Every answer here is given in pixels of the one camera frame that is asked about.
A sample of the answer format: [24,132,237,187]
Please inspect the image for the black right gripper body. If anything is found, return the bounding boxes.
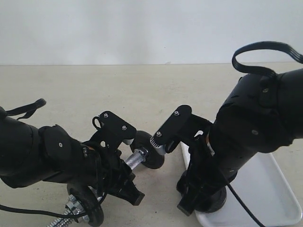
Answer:
[181,139,237,193]

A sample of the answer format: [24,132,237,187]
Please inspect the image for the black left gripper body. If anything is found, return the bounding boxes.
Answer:
[80,141,131,198]

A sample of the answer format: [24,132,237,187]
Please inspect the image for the black far-end weight plate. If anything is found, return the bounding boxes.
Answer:
[130,131,165,169]

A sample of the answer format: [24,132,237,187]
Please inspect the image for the chrome star collar nut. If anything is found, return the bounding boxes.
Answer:
[65,194,85,215]

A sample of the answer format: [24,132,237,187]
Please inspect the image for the chrome dumbbell bar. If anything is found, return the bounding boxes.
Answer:
[47,148,147,227]

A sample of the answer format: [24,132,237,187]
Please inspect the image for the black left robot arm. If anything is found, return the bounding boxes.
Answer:
[0,110,144,206]

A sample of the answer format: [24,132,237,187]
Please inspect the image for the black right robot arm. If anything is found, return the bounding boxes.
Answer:
[177,69,303,215]

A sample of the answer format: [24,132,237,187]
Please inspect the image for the white rectangular tray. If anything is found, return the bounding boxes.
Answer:
[195,153,302,227]

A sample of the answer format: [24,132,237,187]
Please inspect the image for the black right camera cable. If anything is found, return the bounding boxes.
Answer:
[220,165,263,227]

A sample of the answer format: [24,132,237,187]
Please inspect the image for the black camera cable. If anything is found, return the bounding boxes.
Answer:
[0,146,107,218]
[220,165,263,227]

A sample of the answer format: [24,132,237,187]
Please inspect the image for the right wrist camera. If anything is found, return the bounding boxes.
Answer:
[150,105,213,156]

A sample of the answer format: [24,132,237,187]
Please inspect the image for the left arm ribbon cable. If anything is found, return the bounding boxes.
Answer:
[4,98,47,122]

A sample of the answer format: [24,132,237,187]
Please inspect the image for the arm ribbon cable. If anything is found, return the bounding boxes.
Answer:
[4,98,47,122]
[232,41,303,79]

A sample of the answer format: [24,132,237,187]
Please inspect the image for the black left camera cable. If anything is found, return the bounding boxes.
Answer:
[0,146,107,218]

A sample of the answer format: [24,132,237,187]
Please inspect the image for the right arm ribbon cable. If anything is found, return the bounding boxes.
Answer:
[232,41,303,79]

